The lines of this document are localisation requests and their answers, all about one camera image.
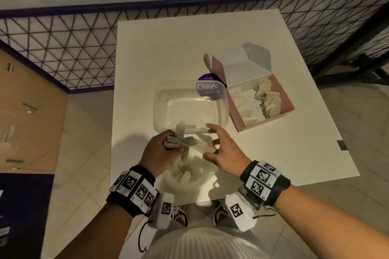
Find person's right hand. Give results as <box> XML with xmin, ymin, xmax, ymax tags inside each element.
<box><xmin>203</xmin><ymin>124</ymin><xmax>251</xmax><ymax>175</ymax></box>

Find person's left hand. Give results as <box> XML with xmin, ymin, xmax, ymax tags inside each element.
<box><xmin>139</xmin><ymin>130</ymin><xmax>185</xmax><ymax>179</ymax></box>

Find grey-white clay piece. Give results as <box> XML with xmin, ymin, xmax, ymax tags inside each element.
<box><xmin>164</xmin><ymin>121</ymin><xmax>202</xmax><ymax>160</ymax></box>

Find person's right forearm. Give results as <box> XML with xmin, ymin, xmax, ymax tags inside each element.
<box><xmin>267</xmin><ymin>184</ymin><xmax>389</xmax><ymax>259</ymax></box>

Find person's left forearm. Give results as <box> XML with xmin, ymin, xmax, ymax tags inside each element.
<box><xmin>52</xmin><ymin>201</ymin><xmax>135</xmax><ymax>259</ymax></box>

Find white clay pieces in bowl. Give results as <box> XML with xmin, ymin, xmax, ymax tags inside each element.
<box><xmin>171</xmin><ymin>150</ymin><xmax>213</xmax><ymax>184</ymax></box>

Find clear round plastic bowl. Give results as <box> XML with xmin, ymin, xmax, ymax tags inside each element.
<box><xmin>158</xmin><ymin>143</ymin><xmax>219</xmax><ymax>197</ymax></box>

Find clear plastic wrapper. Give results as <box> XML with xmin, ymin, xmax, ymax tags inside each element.
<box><xmin>182</xmin><ymin>126</ymin><xmax>211</xmax><ymax>135</ymax></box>

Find clear rectangular plastic container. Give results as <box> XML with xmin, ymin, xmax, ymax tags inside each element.
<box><xmin>154</xmin><ymin>81</ymin><xmax>230</xmax><ymax>135</ymax></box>

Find black left wristband with markers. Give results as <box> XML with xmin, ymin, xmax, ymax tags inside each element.
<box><xmin>105</xmin><ymin>164</ymin><xmax>160</xmax><ymax>218</ymax></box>

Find black wristband with markers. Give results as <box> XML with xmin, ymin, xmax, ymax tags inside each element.
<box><xmin>239</xmin><ymin>160</ymin><xmax>292</xmax><ymax>208</ymax></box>
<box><xmin>105</xmin><ymin>164</ymin><xmax>160</xmax><ymax>218</ymax></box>

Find black right wristband with markers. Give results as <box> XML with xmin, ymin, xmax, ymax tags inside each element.
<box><xmin>239</xmin><ymin>160</ymin><xmax>292</xmax><ymax>208</ymax></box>

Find person's right shoe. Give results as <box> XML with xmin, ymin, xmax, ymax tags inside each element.
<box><xmin>214</xmin><ymin>201</ymin><xmax>229</xmax><ymax>226</ymax></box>

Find person's shoe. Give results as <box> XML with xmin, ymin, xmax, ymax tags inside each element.
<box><xmin>214</xmin><ymin>201</ymin><xmax>229</xmax><ymax>226</ymax></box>
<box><xmin>170</xmin><ymin>204</ymin><xmax>189</xmax><ymax>228</ymax></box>

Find white clay pieces in wrap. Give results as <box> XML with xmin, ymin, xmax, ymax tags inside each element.
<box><xmin>230</xmin><ymin>86</ymin><xmax>265</xmax><ymax>125</ymax></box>

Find person's left shoe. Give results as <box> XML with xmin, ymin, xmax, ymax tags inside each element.
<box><xmin>170</xmin><ymin>204</ymin><xmax>189</xmax><ymax>228</ymax></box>

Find purple round label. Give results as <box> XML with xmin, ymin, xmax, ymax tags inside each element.
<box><xmin>197</xmin><ymin>73</ymin><xmax>227</xmax><ymax>102</ymax></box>

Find beige clay lump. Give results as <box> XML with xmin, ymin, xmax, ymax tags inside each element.
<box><xmin>253</xmin><ymin>77</ymin><xmax>272</xmax><ymax>100</ymax></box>
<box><xmin>261</xmin><ymin>92</ymin><xmax>283</xmax><ymax>119</ymax></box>

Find pink cardboard box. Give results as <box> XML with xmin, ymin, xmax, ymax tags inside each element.
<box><xmin>203</xmin><ymin>42</ymin><xmax>295</xmax><ymax>133</ymax></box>

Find person's white ribbed shirt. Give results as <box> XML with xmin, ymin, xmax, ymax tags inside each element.
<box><xmin>148</xmin><ymin>225</ymin><xmax>275</xmax><ymax>259</ymax></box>

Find wooden cabinet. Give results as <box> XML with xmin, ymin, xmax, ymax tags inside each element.
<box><xmin>0</xmin><ymin>47</ymin><xmax>69</xmax><ymax>174</ymax></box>

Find dark blue mat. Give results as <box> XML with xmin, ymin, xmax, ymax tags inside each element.
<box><xmin>0</xmin><ymin>173</ymin><xmax>55</xmax><ymax>259</ymax></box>

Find black fence stand foot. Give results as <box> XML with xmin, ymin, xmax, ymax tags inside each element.
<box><xmin>309</xmin><ymin>30</ymin><xmax>389</xmax><ymax>87</ymax></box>

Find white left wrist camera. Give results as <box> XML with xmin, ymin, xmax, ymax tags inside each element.
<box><xmin>148</xmin><ymin>193</ymin><xmax>175</xmax><ymax>231</ymax></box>

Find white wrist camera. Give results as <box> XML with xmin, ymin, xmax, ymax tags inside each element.
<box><xmin>224</xmin><ymin>184</ymin><xmax>265</xmax><ymax>232</ymax></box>
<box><xmin>148</xmin><ymin>193</ymin><xmax>175</xmax><ymax>231</ymax></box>

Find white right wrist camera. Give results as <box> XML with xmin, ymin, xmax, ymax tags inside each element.
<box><xmin>224</xmin><ymin>184</ymin><xmax>265</xmax><ymax>232</ymax></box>

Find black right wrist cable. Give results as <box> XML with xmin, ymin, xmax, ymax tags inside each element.
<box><xmin>254</xmin><ymin>207</ymin><xmax>277</xmax><ymax>219</ymax></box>

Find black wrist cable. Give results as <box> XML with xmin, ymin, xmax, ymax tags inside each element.
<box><xmin>138</xmin><ymin>219</ymin><xmax>153</xmax><ymax>253</ymax></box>
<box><xmin>254</xmin><ymin>207</ymin><xmax>277</xmax><ymax>219</ymax></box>

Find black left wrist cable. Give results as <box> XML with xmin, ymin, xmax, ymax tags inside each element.
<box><xmin>138</xmin><ymin>219</ymin><xmax>153</xmax><ymax>253</ymax></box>

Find black mesh fence blue rail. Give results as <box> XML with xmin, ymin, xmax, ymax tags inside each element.
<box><xmin>0</xmin><ymin>0</ymin><xmax>389</xmax><ymax>95</ymax></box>

